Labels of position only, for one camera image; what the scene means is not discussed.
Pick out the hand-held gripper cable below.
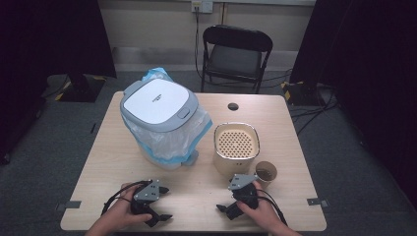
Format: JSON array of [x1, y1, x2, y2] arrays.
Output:
[[257, 188, 289, 227], [100, 179, 152, 216]]

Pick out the right hand-held gripper cable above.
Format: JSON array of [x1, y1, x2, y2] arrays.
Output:
[[257, 188, 289, 227]]

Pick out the person's right hand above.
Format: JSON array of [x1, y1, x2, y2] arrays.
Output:
[[235, 181, 287, 236]]

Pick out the black wall socket cable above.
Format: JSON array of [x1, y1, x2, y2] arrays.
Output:
[[194, 6, 211, 83]]

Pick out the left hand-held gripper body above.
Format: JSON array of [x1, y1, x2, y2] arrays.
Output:
[[130, 178, 161, 226]]

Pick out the black folding chair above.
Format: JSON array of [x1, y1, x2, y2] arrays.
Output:
[[200, 24, 274, 95]]

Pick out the brown paper cup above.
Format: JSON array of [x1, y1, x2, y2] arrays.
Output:
[[254, 160, 279, 190]]

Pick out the dark curtain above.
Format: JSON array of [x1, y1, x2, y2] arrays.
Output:
[[0, 0, 118, 165], [289, 0, 417, 210]]

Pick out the beige strainer container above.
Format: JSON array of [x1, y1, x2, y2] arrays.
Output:
[[211, 122, 262, 178]]

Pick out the black floor cables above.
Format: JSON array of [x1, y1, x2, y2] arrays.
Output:
[[288, 88, 342, 136]]

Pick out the left hand-held gripper cable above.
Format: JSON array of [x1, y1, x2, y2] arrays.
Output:
[[100, 179, 152, 216]]

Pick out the black stand base yellow tape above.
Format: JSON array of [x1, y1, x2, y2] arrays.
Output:
[[53, 72, 108, 103], [280, 80, 329, 107]]

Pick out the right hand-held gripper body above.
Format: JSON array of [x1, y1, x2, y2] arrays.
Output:
[[227, 173, 261, 211]]

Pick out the white wall socket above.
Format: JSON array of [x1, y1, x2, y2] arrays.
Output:
[[191, 0, 214, 15]]

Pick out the person's left hand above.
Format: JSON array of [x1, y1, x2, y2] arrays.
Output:
[[96, 182, 153, 236]]

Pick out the grey metal table bracket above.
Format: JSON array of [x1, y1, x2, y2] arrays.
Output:
[[306, 197, 330, 208], [55, 200, 83, 212]]

